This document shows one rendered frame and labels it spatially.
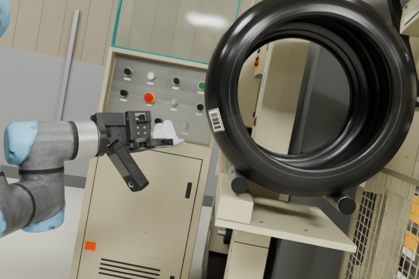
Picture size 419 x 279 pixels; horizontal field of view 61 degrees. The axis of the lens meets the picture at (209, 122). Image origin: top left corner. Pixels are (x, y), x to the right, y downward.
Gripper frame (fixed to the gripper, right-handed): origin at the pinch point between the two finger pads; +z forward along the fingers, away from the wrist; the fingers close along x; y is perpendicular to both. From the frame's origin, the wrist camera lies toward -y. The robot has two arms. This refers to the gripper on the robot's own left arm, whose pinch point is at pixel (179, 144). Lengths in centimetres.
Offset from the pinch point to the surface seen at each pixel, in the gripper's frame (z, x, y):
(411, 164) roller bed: 81, -16, -14
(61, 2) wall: 64, 273, 181
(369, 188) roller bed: 71, -6, -20
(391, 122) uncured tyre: 44, -29, -1
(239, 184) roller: 16.5, -0.7, -11.5
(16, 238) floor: 0, 202, -33
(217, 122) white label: 12.7, 0.2, 4.8
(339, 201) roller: 36.5, -15.5, -19.2
